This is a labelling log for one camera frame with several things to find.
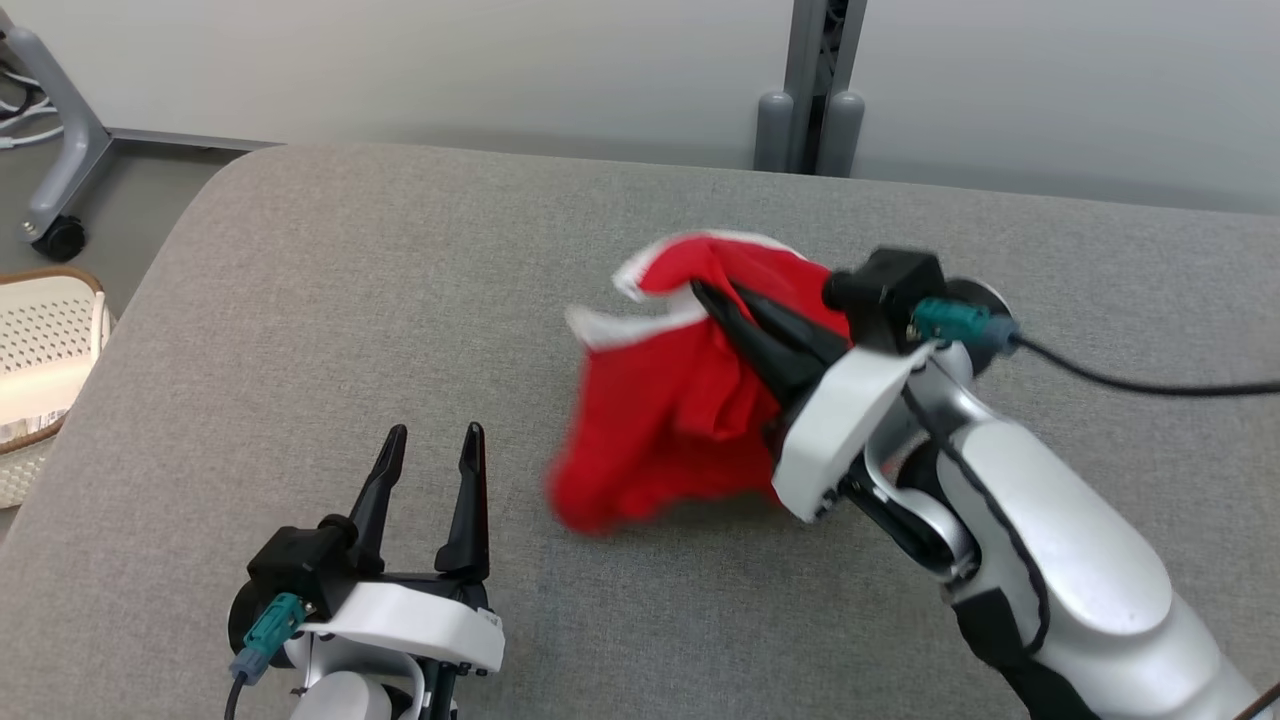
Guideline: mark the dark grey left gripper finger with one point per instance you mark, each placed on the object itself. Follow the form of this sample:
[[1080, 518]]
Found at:
[[470, 520], [375, 510]]

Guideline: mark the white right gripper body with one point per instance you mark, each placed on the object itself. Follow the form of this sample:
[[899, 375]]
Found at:
[[835, 430]]

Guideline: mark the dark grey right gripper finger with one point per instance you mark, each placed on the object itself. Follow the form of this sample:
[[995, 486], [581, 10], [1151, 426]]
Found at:
[[800, 335], [755, 350]]

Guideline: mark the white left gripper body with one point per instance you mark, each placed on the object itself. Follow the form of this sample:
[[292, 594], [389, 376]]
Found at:
[[420, 615]]

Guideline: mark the red shorts with white trim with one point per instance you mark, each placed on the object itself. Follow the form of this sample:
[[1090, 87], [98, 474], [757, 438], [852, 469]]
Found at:
[[660, 420]]

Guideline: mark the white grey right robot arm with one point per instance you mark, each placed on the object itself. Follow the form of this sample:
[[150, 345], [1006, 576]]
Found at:
[[1080, 560]]

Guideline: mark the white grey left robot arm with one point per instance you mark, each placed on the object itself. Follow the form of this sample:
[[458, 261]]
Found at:
[[345, 700]]

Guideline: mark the white perforated laundry basket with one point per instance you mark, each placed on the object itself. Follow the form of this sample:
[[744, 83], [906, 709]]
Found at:
[[45, 340]]

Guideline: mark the grey cart leg with caster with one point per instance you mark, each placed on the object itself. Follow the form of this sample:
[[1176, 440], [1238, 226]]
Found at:
[[70, 150]]

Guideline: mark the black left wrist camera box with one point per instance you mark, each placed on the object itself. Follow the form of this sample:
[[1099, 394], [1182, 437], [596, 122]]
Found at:
[[295, 555]]

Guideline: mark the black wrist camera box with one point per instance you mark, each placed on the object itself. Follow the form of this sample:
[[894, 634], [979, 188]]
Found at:
[[890, 290], [295, 555]]

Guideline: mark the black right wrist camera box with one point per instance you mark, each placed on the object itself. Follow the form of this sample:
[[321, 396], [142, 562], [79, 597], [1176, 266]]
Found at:
[[890, 290]]

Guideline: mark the grey partition post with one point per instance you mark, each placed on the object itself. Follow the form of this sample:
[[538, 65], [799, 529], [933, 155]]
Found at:
[[805, 90]]

